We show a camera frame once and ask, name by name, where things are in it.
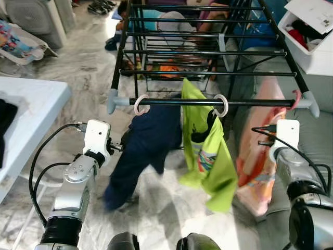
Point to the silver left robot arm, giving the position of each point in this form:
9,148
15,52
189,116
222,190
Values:
73,192

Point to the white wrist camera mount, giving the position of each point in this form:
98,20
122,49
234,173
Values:
97,138
287,135

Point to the grey robot leg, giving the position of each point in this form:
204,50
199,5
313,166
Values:
200,244
124,243

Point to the navy blue fleece garment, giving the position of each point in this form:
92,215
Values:
145,146

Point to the lime green printed shirt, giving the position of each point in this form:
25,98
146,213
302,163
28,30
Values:
218,172

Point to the crumpled black garment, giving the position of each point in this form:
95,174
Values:
5,120

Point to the colourful printed bag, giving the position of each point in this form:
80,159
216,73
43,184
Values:
21,44

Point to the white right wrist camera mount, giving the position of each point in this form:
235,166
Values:
287,135

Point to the light blue plastic table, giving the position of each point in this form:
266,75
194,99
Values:
36,104

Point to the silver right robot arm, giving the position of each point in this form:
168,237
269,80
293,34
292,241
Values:
307,219

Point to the white storage box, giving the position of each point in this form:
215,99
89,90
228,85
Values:
317,57

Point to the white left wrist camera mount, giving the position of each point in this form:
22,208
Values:
97,138

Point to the pale pink hanger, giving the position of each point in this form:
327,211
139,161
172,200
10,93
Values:
135,105
227,105

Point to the grey left robot leg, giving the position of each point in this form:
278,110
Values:
124,243

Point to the black metal drying rack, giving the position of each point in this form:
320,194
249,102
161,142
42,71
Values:
115,100

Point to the white floor appliance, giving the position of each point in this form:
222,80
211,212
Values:
36,18

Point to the grey-green leather sofa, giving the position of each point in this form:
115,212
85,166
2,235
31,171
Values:
317,135

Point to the pale pink printed garment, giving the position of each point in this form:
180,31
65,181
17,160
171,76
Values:
255,172

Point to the grey right robot leg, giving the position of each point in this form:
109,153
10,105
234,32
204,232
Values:
200,244

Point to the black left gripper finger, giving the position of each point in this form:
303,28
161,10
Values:
127,139

